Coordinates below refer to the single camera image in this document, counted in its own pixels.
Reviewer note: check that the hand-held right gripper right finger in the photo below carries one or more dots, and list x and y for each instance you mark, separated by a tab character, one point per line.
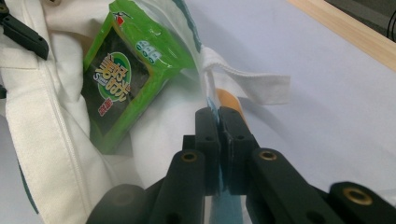
274	186

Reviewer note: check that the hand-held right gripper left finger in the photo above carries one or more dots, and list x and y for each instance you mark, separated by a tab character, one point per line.
183	186

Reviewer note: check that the white canvas tote bag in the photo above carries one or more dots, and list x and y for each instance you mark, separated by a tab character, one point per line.
46	124

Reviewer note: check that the green snack packet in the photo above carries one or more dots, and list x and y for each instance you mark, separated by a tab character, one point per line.
140	37

